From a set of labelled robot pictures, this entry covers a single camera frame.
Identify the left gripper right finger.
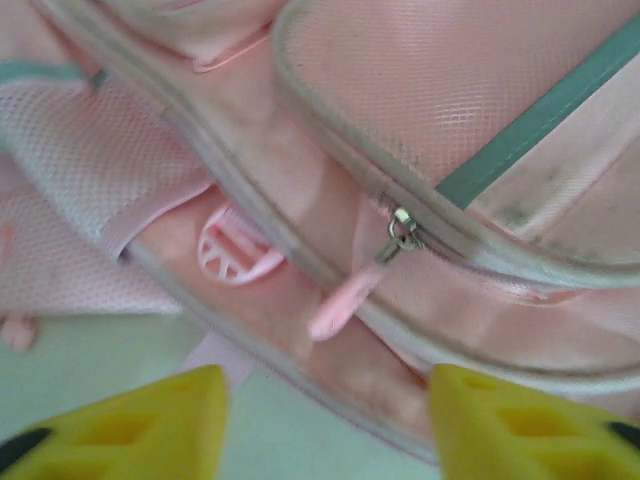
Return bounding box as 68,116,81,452
428,362,640,480

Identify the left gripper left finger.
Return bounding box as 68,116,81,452
0,364,235,480

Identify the pink backpack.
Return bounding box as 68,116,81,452
0,0,640,466

